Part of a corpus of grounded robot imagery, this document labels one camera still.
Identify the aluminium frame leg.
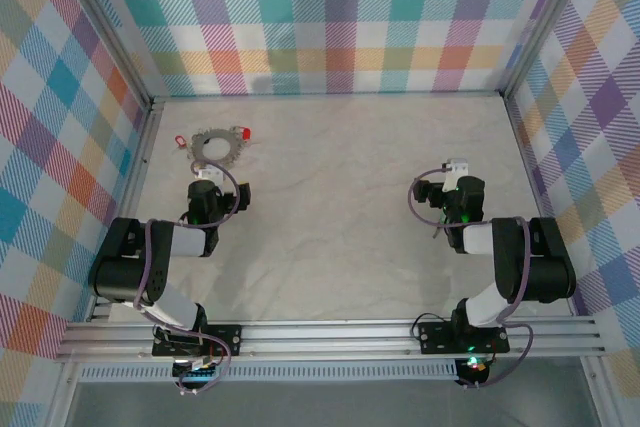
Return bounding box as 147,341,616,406
580,356,617,427
45,361,82,427

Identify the aluminium corner post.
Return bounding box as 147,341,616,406
57,0,155,109
499,0,597,98

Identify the aluminium mounting rail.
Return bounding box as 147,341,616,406
54,319,606,362

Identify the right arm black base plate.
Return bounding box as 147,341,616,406
418,319,511,355

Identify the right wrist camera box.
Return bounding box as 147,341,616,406
443,157,472,193

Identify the slotted grey cable duct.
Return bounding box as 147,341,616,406
77,360,461,384

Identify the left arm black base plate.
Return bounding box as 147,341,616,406
152,324,244,358

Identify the aluminium table edge rail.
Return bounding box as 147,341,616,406
88,100,165,322
502,94,596,319
149,90,507,104

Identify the large metal keyring with keys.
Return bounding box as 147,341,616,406
188,127,249,167

